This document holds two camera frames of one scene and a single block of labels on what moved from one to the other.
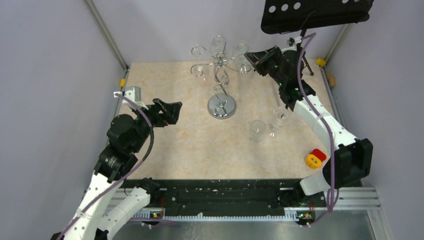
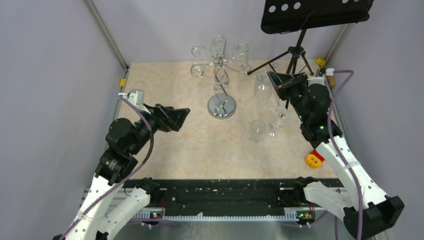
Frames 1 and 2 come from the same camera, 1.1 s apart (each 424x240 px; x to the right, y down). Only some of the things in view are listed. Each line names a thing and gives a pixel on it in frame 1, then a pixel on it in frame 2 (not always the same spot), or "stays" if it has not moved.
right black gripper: x=259 y=59 -> x=282 y=83
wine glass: x=196 y=51 stays
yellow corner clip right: x=321 y=62 stays
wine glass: x=258 y=127 stays
